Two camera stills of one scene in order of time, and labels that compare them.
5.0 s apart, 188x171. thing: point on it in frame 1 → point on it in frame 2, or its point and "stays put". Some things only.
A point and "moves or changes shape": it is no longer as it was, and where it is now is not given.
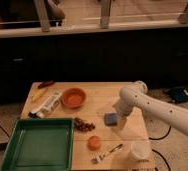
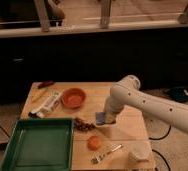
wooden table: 98,141 stays put
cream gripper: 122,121 → 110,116
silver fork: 98,156 stays put
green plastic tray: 40,144 stays put
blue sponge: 110,119 moves or changes shape
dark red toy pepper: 45,84 stays put
